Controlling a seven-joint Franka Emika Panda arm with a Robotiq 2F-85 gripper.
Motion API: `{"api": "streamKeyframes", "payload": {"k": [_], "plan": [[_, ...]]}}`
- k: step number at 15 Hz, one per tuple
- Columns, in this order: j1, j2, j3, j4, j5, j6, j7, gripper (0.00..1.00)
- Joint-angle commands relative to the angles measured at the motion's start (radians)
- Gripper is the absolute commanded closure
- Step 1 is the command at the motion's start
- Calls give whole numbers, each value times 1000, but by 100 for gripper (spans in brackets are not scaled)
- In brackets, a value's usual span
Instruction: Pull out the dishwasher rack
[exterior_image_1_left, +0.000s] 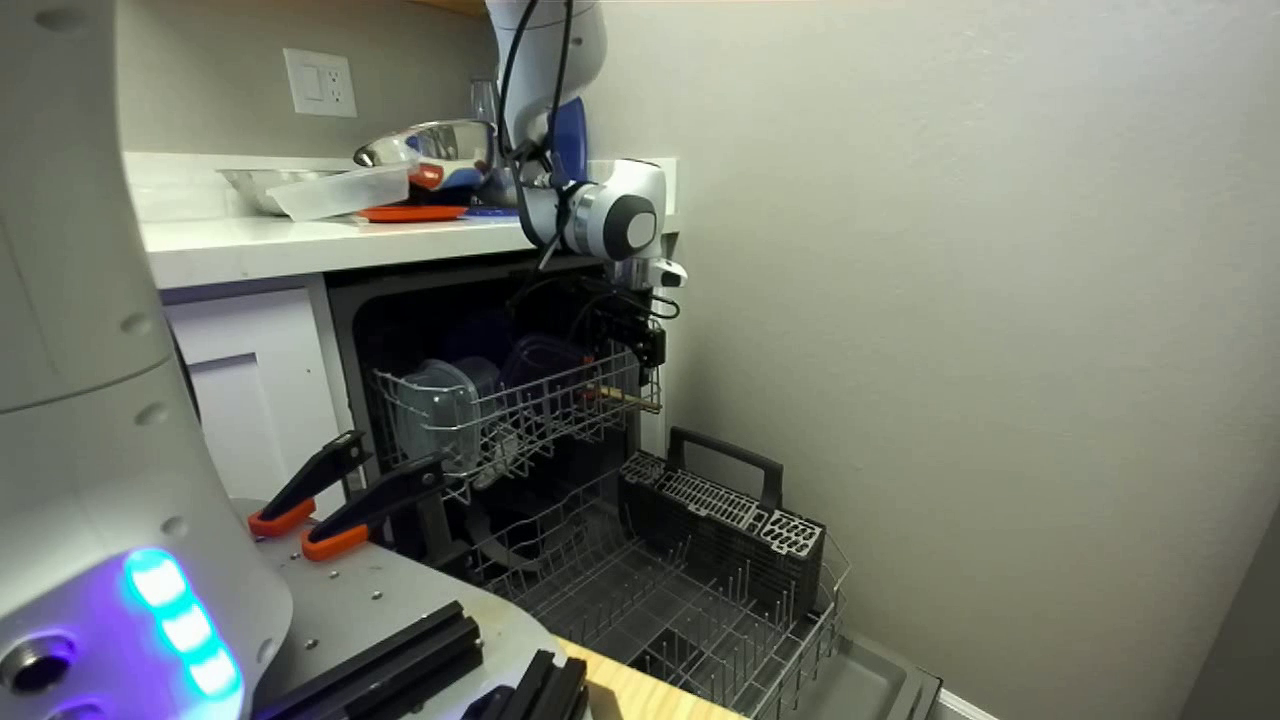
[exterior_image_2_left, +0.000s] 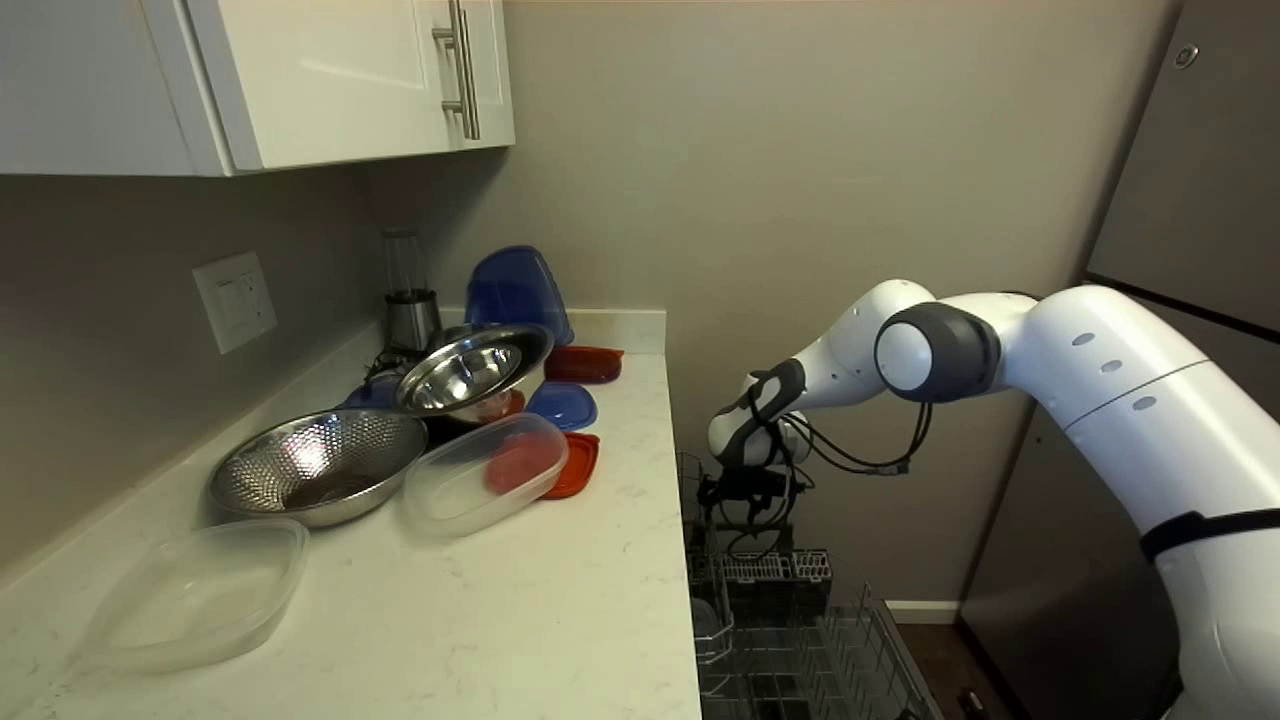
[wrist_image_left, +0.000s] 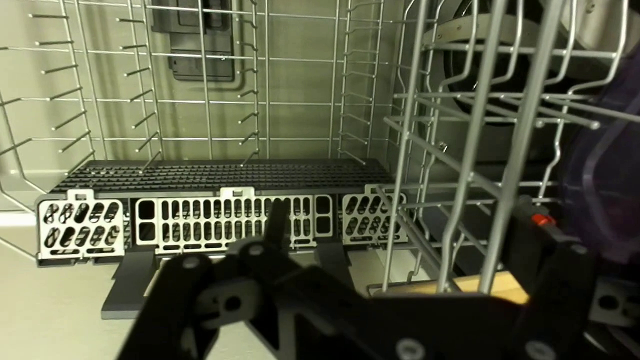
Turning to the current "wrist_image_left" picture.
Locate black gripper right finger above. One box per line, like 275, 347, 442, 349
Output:
505, 194, 599, 360

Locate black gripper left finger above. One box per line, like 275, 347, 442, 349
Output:
115, 198, 295, 360

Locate wire dishwasher rack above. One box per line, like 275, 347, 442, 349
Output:
0, 0, 404, 223
377, 0, 640, 301

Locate wooden utensil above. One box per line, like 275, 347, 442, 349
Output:
369, 271, 531, 308

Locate purple plastic container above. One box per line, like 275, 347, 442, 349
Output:
557, 62, 640, 267

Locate black cutlery basket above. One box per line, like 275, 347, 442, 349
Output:
34, 157, 410, 321

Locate grey round plastic container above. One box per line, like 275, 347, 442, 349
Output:
436, 8, 576, 127

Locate grey detergent dispenser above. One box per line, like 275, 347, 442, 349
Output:
149, 0, 237, 84

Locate white wire dish rack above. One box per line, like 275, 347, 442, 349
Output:
0, 0, 436, 360

